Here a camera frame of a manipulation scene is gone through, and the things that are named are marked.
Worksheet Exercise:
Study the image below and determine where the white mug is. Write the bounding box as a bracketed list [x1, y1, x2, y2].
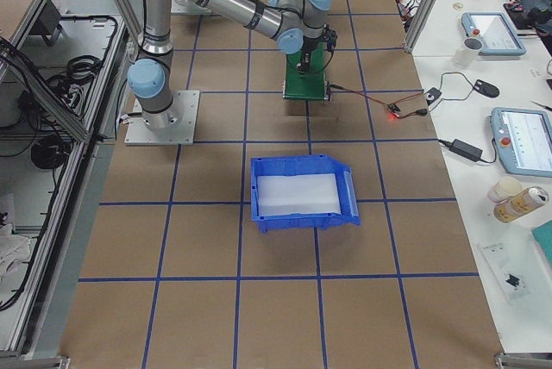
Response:
[452, 37, 483, 68]

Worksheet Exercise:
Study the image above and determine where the black computer mouse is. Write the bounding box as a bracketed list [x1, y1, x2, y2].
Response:
[474, 79, 500, 98]

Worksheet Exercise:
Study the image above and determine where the near teach pendant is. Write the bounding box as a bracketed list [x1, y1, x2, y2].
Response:
[490, 107, 551, 178]

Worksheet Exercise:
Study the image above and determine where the yellow drink can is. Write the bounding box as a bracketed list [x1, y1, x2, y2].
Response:
[493, 186, 549, 223]

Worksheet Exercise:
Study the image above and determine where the small controller board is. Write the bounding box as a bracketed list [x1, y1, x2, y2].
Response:
[386, 103, 401, 120]

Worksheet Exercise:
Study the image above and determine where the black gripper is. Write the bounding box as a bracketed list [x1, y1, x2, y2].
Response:
[297, 26, 338, 73]

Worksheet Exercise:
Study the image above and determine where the green conveyor belt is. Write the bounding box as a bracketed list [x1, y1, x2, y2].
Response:
[283, 42, 330, 101]

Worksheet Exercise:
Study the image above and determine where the black power adapter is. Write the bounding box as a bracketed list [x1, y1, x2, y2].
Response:
[449, 139, 482, 162]

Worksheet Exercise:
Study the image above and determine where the red black motor wire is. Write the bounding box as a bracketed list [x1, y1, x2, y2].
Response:
[329, 82, 428, 121]

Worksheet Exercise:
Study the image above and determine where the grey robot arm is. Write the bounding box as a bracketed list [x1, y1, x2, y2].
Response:
[128, 0, 337, 132]

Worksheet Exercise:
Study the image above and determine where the aluminium frame post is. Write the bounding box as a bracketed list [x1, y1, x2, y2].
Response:
[403, 0, 458, 53]

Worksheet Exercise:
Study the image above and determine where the white foam sheet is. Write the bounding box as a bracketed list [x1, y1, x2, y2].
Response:
[256, 173, 341, 216]

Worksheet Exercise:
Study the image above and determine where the blue plastic bin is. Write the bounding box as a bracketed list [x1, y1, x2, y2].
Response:
[250, 154, 361, 233]

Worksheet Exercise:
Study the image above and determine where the teach pendant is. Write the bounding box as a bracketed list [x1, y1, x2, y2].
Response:
[461, 12, 526, 57]
[490, 107, 551, 178]

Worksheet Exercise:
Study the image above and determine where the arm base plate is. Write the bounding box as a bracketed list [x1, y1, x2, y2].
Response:
[171, 0, 212, 16]
[124, 91, 200, 146]

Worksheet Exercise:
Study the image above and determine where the far teach pendant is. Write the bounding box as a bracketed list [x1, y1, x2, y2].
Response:
[461, 12, 526, 57]

